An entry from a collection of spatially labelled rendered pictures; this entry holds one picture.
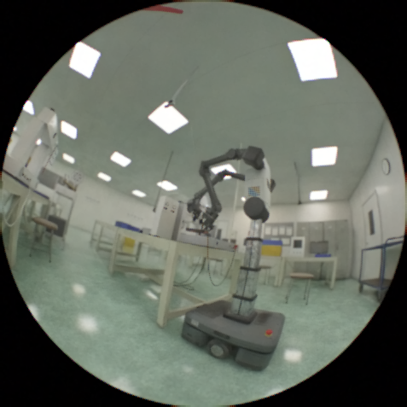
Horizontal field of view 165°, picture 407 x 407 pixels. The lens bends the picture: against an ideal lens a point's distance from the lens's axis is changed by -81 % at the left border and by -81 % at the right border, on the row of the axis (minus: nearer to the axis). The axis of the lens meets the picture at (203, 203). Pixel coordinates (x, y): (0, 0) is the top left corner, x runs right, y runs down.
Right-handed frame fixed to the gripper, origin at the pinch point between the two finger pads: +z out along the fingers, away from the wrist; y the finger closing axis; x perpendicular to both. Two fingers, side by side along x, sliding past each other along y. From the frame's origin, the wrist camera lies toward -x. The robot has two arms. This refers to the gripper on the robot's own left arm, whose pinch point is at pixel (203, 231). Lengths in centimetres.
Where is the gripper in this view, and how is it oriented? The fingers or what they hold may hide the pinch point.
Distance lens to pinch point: 127.7
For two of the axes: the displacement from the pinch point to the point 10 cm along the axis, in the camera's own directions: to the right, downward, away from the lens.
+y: -5.1, -3.5, -7.8
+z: -5.7, 8.2, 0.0
